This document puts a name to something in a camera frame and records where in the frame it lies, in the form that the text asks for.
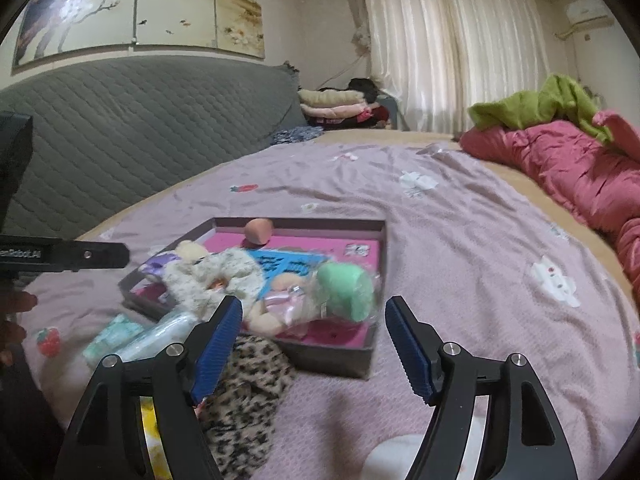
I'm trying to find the flower wall picture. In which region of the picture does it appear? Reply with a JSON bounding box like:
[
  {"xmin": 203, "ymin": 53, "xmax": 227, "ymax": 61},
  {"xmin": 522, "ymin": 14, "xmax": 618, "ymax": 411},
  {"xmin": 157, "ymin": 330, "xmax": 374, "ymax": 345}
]
[{"xmin": 11, "ymin": 0, "xmax": 266, "ymax": 73}]

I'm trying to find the black garment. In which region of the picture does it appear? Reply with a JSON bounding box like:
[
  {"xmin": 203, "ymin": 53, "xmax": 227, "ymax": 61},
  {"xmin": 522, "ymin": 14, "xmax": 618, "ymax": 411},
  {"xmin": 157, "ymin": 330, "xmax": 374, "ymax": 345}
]
[{"xmin": 347, "ymin": 77, "xmax": 383, "ymax": 98}]

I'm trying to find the teddy bear in purple dress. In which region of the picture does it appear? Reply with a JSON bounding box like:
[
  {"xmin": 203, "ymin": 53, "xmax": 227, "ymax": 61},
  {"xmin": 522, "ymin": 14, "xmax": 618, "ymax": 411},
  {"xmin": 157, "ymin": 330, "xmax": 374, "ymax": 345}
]
[{"xmin": 145, "ymin": 240, "xmax": 211, "ymax": 281}]

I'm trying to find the purple printed bedsheet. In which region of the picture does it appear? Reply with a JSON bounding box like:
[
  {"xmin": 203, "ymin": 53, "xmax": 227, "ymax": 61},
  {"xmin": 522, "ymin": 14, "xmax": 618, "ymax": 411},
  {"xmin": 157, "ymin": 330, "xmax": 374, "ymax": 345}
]
[{"xmin": 20, "ymin": 142, "xmax": 640, "ymax": 480}]

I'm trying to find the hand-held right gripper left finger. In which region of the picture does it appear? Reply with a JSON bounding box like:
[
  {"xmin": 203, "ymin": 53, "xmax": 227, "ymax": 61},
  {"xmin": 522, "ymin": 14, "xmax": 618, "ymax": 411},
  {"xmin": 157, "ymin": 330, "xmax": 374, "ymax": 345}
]
[{"xmin": 52, "ymin": 295, "xmax": 244, "ymax": 480}]

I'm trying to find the dark printed cloth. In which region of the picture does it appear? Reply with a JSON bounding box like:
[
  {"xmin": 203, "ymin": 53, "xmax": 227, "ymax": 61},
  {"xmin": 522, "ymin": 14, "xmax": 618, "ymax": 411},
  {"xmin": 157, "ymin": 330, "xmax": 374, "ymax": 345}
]
[{"xmin": 307, "ymin": 110, "xmax": 396, "ymax": 129}]

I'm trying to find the teddy bear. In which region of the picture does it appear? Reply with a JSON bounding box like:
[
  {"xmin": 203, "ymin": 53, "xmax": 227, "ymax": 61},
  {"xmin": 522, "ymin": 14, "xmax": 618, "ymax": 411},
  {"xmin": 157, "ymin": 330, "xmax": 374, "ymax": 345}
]
[
  {"xmin": 240, "ymin": 262, "xmax": 377, "ymax": 338},
  {"xmin": 145, "ymin": 240, "xmax": 211, "ymax": 281}
]

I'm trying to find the pink quilt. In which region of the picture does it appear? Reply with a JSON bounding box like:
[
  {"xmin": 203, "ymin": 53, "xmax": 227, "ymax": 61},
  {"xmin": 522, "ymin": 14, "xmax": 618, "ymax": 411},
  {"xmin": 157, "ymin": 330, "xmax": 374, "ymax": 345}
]
[{"xmin": 459, "ymin": 110, "xmax": 640, "ymax": 301}]

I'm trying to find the folded pink cloth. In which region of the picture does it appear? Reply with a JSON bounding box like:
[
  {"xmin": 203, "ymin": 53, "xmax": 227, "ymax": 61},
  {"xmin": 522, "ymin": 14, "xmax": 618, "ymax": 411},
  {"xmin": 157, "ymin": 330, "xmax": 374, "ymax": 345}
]
[{"xmin": 301, "ymin": 102, "xmax": 373, "ymax": 120}]

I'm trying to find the green tissue packet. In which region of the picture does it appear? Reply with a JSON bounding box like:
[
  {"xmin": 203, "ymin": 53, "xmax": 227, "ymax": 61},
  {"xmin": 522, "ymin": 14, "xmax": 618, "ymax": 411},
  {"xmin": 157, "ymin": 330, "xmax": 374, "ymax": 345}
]
[{"xmin": 82, "ymin": 313, "xmax": 146, "ymax": 367}]

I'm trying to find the person's left hand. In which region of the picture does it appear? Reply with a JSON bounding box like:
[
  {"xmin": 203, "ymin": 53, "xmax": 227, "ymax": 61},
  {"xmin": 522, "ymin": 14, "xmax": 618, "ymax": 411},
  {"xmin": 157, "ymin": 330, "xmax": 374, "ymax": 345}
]
[{"xmin": 0, "ymin": 290, "xmax": 38, "ymax": 367}]

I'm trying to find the green garment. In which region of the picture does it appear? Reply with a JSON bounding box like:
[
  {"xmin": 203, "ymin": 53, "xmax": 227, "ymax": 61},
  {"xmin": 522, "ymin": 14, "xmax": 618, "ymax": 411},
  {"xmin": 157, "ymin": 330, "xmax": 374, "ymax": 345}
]
[{"xmin": 467, "ymin": 74, "xmax": 616, "ymax": 143}]

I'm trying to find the white air conditioner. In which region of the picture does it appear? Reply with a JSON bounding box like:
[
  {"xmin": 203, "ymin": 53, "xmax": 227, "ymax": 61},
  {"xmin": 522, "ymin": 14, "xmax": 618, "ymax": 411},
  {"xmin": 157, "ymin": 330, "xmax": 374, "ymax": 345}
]
[{"xmin": 565, "ymin": 0, "xmax": 615, "ymax": 26}]

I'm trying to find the grey quilted headboard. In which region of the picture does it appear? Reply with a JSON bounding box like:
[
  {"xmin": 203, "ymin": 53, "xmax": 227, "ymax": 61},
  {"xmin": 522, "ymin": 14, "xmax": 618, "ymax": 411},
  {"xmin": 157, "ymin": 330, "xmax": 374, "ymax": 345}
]
[{"xmin": 0, "ymin": 55, "xmax": 308, "ymax": 241}]

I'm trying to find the blue knitted cloth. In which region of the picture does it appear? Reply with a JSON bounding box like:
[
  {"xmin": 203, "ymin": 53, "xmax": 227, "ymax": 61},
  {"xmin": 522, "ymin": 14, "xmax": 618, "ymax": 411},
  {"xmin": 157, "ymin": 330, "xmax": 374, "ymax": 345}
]
[{"xmin": 272, "ymin": 126, "xmax": 325, "ymax": 147}]

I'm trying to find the pink shallow tray box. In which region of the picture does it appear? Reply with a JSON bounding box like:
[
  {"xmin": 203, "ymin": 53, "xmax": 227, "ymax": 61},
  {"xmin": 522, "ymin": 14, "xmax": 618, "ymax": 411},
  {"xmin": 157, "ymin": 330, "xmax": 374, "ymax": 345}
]
[{"xmin": 118, "ymin": 216, "xmax": 388, "ymax": 380}]

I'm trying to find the leopard print scrunchie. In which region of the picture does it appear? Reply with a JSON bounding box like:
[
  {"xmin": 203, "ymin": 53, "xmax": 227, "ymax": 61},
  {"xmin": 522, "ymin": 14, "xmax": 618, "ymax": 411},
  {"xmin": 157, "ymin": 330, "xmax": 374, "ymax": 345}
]
[{"xmin": 200, "ymin": 335, "xmax": 297, "ymax": 480}]

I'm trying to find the cream curtain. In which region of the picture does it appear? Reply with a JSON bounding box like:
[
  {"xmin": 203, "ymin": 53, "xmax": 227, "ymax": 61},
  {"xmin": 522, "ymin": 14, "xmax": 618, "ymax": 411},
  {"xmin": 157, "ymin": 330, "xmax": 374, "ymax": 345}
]
[{"xmin": 350, "ymin": 0, "xmax": 536, "ymax": 133}]

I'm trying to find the folded cream cloth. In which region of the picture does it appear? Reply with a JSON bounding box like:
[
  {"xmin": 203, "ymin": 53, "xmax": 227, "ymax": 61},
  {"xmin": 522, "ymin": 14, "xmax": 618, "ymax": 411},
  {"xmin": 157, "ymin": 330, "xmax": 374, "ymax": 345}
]
[{"xmin": 298, "ymin": 89, "xmax": 363, "ymax": 108}]

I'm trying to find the orange makeup sponge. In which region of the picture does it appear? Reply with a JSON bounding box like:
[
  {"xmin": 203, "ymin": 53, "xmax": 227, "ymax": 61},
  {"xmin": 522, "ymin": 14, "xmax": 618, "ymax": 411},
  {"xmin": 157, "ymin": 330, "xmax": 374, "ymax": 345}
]
[{"xmin": 243, "ymin": 217, "xmax": 273, "ymax": 246}]

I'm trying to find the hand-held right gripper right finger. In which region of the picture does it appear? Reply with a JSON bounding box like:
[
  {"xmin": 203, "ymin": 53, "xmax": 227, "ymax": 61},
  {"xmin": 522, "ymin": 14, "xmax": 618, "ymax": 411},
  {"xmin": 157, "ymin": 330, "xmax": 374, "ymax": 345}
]
[{"xmin": 384, "ymin": 295, "xmax": 583, "ymax": 480}]

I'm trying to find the floral cream scrunchie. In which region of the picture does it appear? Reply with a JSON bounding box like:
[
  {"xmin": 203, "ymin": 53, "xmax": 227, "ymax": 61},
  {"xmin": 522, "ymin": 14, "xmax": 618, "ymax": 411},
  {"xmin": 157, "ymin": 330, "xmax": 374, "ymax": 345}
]
[{"xmin": 162, "ymin": 247, "xmax": 266, "ymax": 318}]

